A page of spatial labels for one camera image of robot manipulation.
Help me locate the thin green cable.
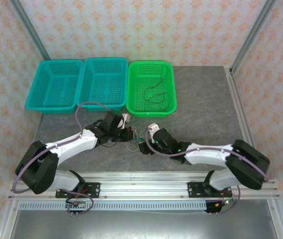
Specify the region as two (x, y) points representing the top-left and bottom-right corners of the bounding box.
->
(131, 131), (147, 150)

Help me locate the thin black cable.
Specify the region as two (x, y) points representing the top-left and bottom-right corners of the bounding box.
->
(143, 64), (172, 111)

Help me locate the green plastic basket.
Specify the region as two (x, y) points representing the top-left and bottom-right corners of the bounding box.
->
(126, 60), (178, 119)

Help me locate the teal plastic basket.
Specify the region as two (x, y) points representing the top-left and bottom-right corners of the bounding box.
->
(25, 59), (84, 115)
(76, 58), (129, 113)

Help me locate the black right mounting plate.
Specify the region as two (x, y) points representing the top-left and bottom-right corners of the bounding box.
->
(188, 181), (233, 199)

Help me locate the black mounting plate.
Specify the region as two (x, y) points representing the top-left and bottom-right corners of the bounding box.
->
(55, 182), (101, 199)
(188, 181), (233, 199)

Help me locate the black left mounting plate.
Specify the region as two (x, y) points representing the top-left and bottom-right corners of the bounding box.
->
(55, 182), (101, 199)

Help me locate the small circuit board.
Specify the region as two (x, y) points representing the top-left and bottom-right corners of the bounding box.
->
(207, 199), (236, 212)
(65, 199), (88, 210)

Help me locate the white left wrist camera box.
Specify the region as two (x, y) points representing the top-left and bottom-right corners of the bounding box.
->
(117, 113), (130, 129)

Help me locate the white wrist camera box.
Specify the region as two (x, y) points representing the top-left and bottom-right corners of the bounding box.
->
(147, 123), (161, 144)
(117, 113), (130, 129)

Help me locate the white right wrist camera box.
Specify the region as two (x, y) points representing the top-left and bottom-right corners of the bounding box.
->
(147, 123), (161, 144)

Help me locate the left arm purple hose cable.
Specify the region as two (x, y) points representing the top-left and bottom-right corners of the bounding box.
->
(11, 101), (118, 217)

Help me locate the arm purple hose cable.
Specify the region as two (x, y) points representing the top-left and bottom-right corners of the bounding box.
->
(145, 128), (269, 215)
(11, 101), (118, 217)

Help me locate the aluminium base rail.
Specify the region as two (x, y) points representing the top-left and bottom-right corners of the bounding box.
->
(8, 171), (280, 200)

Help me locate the slotted grey cable duct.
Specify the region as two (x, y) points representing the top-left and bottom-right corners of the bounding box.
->
(19, 201), (208, 211)

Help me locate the aluminium table side rail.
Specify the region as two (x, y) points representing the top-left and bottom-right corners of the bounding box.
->
(225, 67), (268, 180)

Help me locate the right arm purple hose cable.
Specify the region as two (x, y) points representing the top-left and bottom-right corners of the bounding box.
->
(145, 128), (269, 215)

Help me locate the aluminium frame post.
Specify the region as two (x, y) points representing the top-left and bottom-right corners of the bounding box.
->
(229, 0), (279, 75)
(8, 0), (51, 60)

